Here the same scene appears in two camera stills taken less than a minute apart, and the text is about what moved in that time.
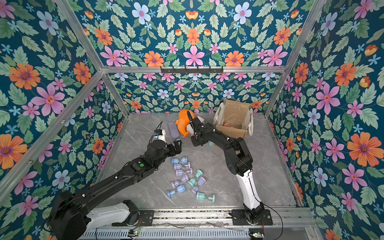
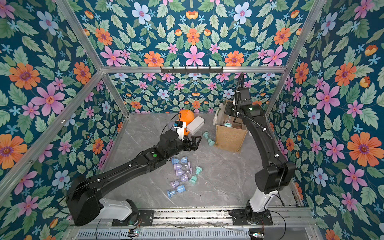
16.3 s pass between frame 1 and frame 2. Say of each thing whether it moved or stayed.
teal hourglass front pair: moved
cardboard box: stayed
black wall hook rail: stayed
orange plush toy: stayed
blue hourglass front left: stayed
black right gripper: moved
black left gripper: moved
